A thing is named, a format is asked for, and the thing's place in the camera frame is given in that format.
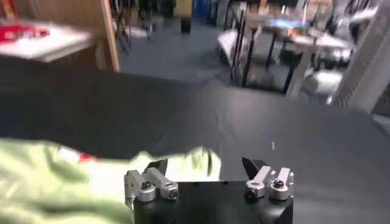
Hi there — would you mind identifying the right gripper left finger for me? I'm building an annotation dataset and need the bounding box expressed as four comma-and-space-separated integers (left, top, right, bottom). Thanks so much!
124, 158, 180, 203

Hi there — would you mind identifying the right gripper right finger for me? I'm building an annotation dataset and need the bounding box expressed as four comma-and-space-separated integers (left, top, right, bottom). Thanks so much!
242, 156, 295, 201

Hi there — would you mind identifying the light green shirt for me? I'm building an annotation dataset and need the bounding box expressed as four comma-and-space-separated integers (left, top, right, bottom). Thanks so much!
0, 137, 222, 224

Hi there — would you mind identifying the black table cover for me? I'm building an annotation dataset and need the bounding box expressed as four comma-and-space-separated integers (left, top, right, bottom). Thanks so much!
0, 56, 390, 224

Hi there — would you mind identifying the white standing desk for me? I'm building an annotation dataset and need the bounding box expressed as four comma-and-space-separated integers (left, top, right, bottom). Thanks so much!
261, 18, 351, 98

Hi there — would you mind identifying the black tripod stand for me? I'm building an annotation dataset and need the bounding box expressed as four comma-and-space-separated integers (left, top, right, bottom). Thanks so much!
230, 9, 260, 89

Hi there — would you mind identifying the white reflector panel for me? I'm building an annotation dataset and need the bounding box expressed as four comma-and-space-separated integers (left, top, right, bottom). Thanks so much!
216, 29, 244, 61

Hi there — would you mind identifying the white air cooler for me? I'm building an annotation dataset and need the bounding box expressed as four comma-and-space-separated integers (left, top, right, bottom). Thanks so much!
330, 0, 390, 116

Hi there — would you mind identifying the black trash bin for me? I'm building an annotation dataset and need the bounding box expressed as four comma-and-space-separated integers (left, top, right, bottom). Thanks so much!
180, 15, 192, 34

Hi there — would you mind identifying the white side table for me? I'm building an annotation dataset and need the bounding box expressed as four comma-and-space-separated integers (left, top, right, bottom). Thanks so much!
0, 19, 95, 63

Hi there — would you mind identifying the folded red shirt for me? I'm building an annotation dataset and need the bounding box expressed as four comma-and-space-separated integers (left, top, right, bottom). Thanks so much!
0, 24, 50, 42

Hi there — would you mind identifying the red chips can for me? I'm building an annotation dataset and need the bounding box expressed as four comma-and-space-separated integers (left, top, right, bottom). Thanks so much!
0, 0, 18, 21

